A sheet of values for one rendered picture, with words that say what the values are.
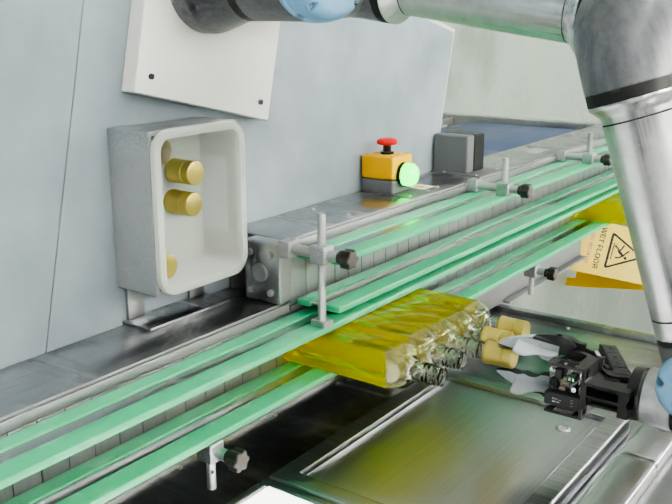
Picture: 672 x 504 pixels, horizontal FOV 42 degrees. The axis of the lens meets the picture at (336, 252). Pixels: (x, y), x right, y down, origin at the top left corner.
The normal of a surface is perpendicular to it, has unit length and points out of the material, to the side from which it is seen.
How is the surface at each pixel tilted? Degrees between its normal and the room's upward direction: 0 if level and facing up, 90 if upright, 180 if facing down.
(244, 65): 0
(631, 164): 98
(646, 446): 90
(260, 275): 90
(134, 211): 90
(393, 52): 0
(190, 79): 0
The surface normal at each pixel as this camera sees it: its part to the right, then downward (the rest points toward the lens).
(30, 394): 0.00, -0.97
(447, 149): -0.59, 0.22
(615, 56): -0.54, -0.03
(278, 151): 0.81, 0.15
